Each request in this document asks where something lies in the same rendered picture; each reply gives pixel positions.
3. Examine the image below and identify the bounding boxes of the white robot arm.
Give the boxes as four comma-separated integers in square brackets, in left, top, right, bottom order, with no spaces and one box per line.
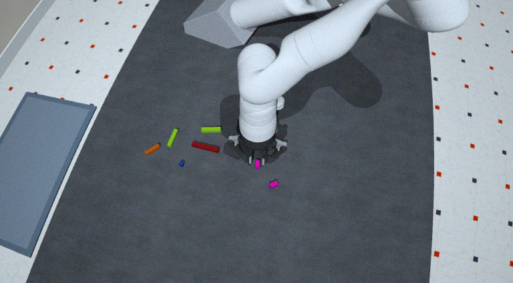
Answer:
[230,0,470,142]

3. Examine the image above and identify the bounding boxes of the lime green rod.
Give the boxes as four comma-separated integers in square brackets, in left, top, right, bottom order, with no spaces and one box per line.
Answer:
[201,127,221,133]
[167,129,178,148]

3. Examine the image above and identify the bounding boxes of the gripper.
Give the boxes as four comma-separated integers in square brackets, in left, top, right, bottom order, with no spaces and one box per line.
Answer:
[227,131,288,165]

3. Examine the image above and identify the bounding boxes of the orange rod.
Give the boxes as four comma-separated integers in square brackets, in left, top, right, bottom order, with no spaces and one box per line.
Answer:
[145,144,160,156]

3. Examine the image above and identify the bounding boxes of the red rod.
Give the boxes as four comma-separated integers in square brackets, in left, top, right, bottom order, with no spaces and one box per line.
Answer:
[192,141,220,153]

